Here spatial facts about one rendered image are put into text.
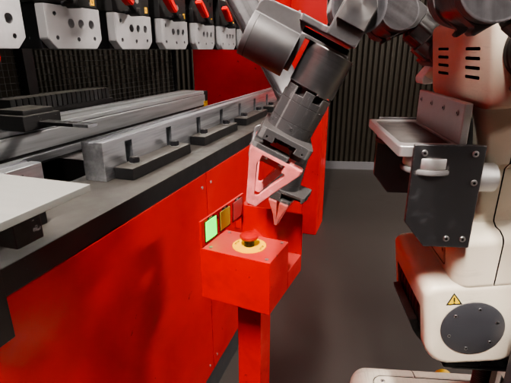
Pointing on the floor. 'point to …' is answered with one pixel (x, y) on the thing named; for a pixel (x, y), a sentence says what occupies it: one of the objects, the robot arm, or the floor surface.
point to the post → (26, 71)
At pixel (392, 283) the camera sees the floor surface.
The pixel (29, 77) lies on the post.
